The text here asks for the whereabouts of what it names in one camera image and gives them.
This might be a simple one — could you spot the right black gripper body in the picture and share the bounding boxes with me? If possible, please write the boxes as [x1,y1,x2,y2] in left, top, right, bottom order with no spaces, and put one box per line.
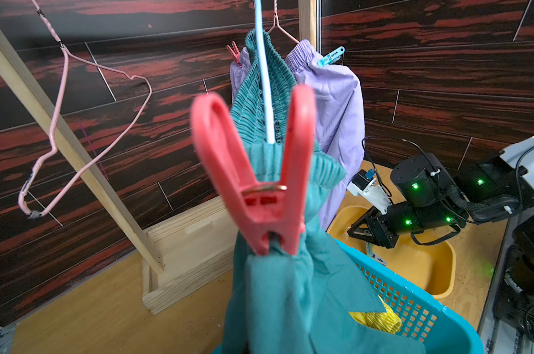
[358,201,457,249]

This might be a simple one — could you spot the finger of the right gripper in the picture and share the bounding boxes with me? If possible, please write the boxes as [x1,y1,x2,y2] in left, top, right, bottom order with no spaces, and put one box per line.
[347,219,375,243]

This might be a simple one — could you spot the red clothespin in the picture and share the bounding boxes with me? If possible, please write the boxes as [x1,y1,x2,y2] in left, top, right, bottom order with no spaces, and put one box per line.
[190,85,316,255]

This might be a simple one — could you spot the green shorts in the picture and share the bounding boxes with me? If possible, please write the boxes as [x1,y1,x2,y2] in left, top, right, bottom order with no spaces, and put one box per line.
[222,32,425,353]

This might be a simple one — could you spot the blue wire hanger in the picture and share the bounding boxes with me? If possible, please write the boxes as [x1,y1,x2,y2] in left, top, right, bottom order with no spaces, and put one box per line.
[254,0,276,144]

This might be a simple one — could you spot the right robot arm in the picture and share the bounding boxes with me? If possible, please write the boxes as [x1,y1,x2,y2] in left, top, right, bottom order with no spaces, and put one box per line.
[347,136,534,249]

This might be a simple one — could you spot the lilac shorts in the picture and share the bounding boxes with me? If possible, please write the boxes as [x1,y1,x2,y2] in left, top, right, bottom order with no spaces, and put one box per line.
[230,32,365,232]

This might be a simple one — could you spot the cyan clothespin on lilac shorts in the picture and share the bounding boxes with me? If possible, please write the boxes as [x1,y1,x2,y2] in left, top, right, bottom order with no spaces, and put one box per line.
[318,47,345,67]

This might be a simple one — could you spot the pink clothespin on lilac shorts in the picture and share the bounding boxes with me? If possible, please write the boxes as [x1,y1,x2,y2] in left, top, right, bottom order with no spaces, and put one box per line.
[226,41,242,66]

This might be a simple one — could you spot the yellow plastic tray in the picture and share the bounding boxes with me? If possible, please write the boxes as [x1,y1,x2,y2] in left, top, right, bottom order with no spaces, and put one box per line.
[327,206,456,299]

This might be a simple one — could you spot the turquoise plastic basket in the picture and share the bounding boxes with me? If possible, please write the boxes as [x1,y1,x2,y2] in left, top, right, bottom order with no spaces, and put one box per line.
[219,233,483,353]

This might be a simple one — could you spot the wooden clothes rack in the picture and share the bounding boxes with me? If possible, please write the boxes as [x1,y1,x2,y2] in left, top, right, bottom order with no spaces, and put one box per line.
[0,0,321,315]

